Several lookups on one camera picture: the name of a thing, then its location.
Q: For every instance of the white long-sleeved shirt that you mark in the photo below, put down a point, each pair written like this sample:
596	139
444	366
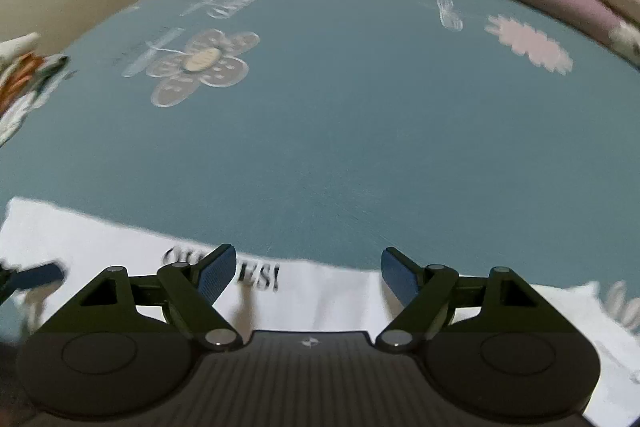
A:
320	302

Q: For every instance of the small plush toy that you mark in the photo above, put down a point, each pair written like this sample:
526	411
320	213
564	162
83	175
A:
20	82

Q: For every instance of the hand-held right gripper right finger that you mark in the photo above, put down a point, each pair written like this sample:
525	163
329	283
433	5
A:
400	274

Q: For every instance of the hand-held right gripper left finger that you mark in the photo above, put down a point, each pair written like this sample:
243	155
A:
217	274

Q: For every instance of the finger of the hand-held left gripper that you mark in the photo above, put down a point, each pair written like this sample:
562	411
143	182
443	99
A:
40	276

